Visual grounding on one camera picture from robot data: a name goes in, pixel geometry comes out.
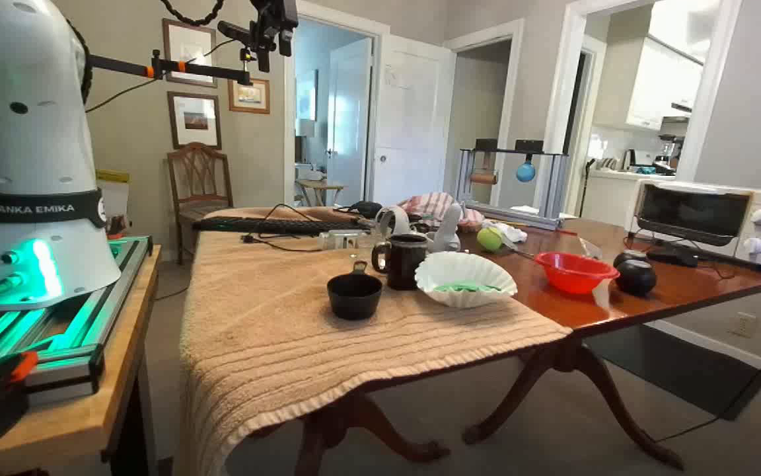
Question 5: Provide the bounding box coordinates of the green tennis ball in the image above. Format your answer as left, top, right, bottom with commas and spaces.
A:
473, 224, 508, 257

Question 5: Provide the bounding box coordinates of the red plastic bowl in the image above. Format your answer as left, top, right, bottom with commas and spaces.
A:
535, 247, 625, 298

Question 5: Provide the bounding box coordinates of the dark framed landscape picture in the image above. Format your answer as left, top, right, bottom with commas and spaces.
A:
166, 89, 224, 150

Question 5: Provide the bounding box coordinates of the white crumpled tissue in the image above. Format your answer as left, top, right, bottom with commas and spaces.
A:
493, 220, 535, 251

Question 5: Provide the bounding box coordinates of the dark floor mat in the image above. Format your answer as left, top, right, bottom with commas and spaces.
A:
584, 322, 761, 423

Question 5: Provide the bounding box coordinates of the black measuring cup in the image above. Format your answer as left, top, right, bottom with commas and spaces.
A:
326, 270, 387, 322

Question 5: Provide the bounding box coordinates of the black orange-clamped camera mount arm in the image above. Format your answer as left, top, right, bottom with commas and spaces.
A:
87, 20, 259, 86

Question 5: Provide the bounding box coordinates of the black mug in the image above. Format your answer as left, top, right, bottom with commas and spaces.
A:
370, 233, 437, 294

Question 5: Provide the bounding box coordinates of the tan ribbed towel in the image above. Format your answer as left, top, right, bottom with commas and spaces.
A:
173, 206, 575, 476

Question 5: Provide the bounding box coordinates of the white coffee filter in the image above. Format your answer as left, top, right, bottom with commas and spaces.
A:
412, 247, 522, 312

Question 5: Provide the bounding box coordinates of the white kitchen wall cabinet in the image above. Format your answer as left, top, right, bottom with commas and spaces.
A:
593, 33, 709, 135

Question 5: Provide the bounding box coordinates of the wall outlet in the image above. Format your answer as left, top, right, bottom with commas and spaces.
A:
729, 310, 761, 340

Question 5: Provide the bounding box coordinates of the black keyboard cable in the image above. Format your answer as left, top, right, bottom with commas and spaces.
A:
239, 200, 376, 257

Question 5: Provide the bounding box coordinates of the dark wooden dining table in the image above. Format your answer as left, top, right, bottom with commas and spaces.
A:
289, 206, 761, 476

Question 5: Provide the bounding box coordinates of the red striped cloth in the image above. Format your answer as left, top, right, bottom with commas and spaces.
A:
397, 189, 489, 233

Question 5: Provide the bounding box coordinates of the white and yellow poster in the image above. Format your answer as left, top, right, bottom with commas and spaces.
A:
96, 168, 132, 233

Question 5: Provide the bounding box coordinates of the small folding table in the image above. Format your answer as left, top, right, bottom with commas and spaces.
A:
296, 176, 349, 210

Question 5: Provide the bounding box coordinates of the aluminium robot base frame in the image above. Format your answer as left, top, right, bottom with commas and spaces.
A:
0, 233, 153, 406

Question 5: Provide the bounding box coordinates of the blue ball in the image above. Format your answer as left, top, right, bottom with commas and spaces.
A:
512, 155, 542, 188

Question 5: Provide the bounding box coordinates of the aluminium frame stand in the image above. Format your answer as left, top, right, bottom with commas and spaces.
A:
456, 136, 575, 224

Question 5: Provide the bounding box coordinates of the large framed wall picture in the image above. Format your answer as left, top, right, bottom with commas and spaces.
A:
162, 19, 223, 89

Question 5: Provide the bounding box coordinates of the black round object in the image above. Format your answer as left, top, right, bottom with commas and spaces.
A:
613, 251, 662, 302

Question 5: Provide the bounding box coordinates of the small framed wall picture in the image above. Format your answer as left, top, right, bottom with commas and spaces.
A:
228, 77, 272, 117

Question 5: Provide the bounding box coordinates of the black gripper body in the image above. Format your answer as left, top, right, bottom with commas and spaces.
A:
246, 0, 301, 73

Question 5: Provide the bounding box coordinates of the wooden robot cart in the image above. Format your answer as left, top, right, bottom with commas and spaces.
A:
0, 246, 165, 476

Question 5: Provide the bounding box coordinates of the white door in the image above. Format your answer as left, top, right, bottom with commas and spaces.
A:
370, 33, 460, 210

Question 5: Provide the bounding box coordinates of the white toaster oven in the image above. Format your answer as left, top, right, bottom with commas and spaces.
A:
629, 176, 761, 271

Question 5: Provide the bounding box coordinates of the dark wooden chair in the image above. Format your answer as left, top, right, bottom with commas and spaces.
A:
166, 143, 236, 267

